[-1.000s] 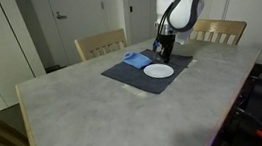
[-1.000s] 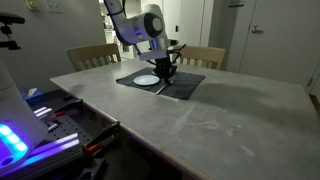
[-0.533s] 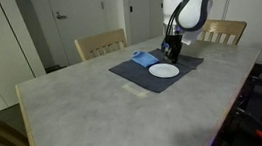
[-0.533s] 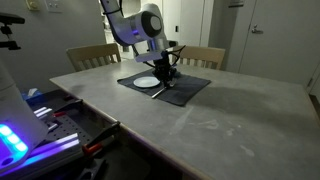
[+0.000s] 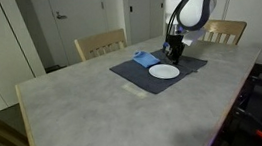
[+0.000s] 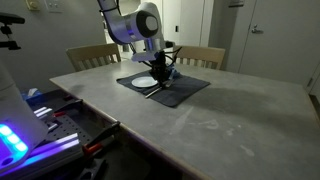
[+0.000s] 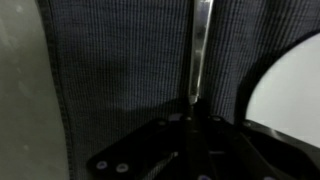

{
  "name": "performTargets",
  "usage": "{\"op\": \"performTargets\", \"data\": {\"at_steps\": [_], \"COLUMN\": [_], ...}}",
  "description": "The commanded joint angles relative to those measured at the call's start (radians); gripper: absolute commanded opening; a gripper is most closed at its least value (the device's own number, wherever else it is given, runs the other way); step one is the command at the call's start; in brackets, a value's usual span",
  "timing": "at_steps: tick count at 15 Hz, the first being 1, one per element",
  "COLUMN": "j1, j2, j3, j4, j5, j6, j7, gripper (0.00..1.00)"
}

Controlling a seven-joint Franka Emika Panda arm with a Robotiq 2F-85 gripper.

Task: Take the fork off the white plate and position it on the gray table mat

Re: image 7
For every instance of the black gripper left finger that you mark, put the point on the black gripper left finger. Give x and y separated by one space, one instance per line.
150 150

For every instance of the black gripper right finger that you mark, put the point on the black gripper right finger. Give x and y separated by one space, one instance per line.
246 156

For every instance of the white round plate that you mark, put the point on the white round plate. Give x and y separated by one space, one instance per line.
290 100

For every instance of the gray fabric table mat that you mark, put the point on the gray fabric table mat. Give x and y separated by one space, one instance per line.
116 66

